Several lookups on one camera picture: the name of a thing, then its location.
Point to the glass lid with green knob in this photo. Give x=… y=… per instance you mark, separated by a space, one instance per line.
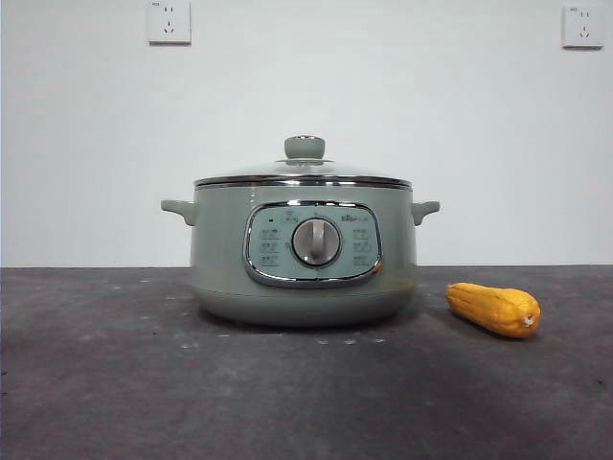
x=304 y=146

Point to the yellow corn cob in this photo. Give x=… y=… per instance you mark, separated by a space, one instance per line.
x=493 y=309

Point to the pale green electric cooking pot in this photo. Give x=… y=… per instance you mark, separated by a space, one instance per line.
x=220 y=268

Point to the white wall socket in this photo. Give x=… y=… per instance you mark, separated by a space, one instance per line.
x=583 y=28
x=168 y=24

